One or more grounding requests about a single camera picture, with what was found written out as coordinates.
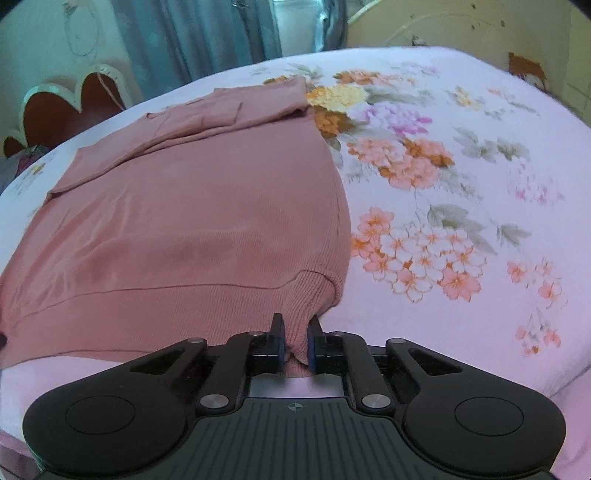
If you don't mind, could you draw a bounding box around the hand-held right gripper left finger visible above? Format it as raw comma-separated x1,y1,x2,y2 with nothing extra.
124,314,287,415

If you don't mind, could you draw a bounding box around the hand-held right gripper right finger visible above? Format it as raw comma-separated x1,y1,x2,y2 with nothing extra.
307,316,463,413

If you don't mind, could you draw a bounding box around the pink long-sleeve sweater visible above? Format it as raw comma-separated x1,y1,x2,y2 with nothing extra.
0,76,352,379

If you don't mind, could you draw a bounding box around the pile of clothes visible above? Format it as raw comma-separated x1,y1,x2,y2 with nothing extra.
0,145,51,190

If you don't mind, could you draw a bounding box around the floral bed sheet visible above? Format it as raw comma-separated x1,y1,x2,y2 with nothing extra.
0,46,591,480

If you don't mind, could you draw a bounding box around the wide blue curtain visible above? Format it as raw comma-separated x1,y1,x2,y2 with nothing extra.
111,0,282,104

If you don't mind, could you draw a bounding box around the red heart-shaped headboard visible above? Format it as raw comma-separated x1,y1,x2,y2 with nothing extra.
2,65,127,160

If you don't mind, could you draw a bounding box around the tied blue curtain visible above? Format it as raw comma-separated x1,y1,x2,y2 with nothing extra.
314,0,348,51

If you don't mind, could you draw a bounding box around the cream bed headboard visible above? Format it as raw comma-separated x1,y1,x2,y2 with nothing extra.
346,0,591,121

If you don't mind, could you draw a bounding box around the brown patterned pillow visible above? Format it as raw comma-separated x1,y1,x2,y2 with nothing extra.
507,52,551,90

